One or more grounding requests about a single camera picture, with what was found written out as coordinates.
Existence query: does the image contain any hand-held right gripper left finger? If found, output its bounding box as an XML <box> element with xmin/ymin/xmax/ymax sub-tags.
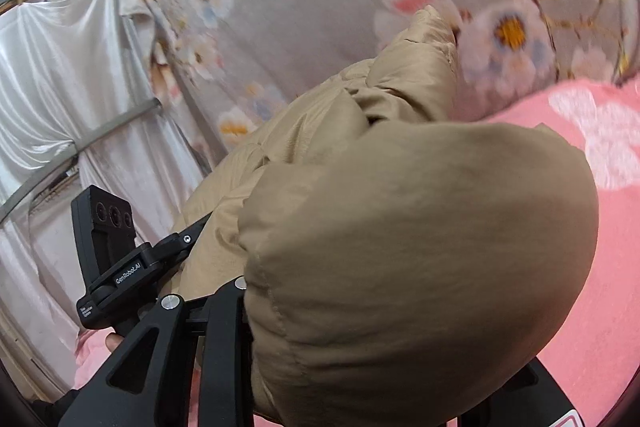
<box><xmin>59</xmin><ymin>276</ymin><xmax>255</xmax><ymax>427</ymax></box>

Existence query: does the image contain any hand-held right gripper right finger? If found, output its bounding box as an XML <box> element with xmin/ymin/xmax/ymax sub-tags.
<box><xmin>457</xmin><ymin>357</ymin><xmax>568</xmax><ymax>427</ymax></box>

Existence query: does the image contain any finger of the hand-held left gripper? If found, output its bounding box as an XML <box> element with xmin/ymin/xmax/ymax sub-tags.
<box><xmin>149</xmin><ymin>213</ymin><xmax>213</xmax><ymax>269</ymax></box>

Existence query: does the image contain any khaki puffer jacket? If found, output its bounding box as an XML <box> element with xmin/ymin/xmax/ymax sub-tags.
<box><xmin>170</xmin><ymin>4</ymin><xmax>600</xmax><ymax>427</ymax></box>

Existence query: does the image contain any metal rod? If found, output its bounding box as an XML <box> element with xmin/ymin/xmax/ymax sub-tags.
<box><xmin>0</xmin><ymin>98</ymin><xmax>163</xmax><ymax>224</ymax></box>

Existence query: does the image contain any white satin curtain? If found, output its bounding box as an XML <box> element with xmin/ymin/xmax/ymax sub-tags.
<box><xmin>0</xmin><ymin>0</ymin><xmax>211</xmax><ymax>400</ymax></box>

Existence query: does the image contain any pink blanket with white bows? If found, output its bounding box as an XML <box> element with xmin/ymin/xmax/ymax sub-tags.
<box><xmin>190</xmin><ymin>77</ymin><xmax>640</xmax><ymax>427</ymax></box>

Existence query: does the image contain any grey floral bedsheet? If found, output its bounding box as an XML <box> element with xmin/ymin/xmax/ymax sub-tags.
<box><xmin>120</xmin><ymin>0</ymin><xmax>640</xmax><ymax>168</ymax></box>

